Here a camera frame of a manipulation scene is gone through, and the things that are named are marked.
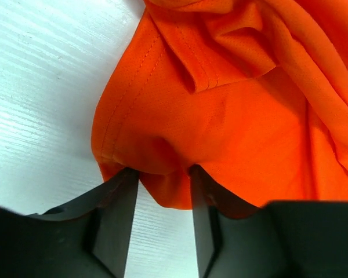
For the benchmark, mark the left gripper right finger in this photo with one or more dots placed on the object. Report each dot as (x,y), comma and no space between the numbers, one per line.
(234,238)

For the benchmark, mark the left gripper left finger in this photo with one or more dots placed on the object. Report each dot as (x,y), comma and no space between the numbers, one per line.
(86,237)

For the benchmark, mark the orange t shirt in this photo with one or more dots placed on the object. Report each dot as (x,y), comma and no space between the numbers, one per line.
(254,92)

